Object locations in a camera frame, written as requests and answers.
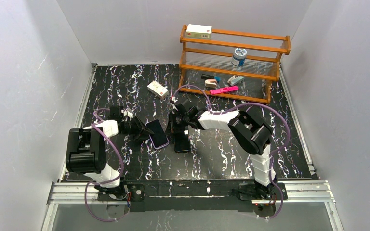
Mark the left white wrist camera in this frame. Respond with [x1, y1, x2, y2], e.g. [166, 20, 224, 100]
[122, 108, 134, 118]

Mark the pink highlighter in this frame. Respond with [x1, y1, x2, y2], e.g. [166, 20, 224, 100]
[210, 86, 239, 95]

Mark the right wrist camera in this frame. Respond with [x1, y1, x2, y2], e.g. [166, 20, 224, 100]
[170, 96, 178, 113]

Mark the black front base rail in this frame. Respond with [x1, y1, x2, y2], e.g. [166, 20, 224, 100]
[127, 179, 271, 212]

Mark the white red small box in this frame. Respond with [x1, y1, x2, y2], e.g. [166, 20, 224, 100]
[147, 81, 169, 99]

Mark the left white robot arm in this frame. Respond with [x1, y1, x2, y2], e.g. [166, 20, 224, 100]
[65, 106, 153, 197]

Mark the pink-edged dark smartphone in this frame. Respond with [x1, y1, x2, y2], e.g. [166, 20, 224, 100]
[145, 119, 169, 150]

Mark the orange wooden shelf rack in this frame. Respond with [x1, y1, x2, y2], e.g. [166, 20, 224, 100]
[179, 25, 291, 103]

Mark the white smartphone dark screen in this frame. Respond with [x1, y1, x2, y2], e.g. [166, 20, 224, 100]
[174, 133, 190, 153]

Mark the blue white round jar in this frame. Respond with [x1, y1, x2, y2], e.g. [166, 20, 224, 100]
[231, 48, 247, 66]

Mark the beige small stapler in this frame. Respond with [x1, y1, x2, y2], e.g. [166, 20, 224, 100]
[204, 79, 217, 89]

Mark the lavender smartphone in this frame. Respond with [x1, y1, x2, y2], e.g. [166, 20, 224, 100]
[149, 127, 169, 149]

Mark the white teal stapler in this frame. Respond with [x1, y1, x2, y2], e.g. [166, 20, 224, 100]
[227, 75, 245, 86]

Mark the black phone case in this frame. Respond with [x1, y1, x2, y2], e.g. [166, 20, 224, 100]
[173, 132, 191, 154]

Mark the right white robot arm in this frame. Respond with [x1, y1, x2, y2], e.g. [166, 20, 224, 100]
[165, 99, 277, 198]

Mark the white box on shelf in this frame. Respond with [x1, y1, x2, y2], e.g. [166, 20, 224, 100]
[185, 24, 212, 39]

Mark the black teal marker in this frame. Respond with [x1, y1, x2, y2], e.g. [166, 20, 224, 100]
[201, 74, 220, 82]

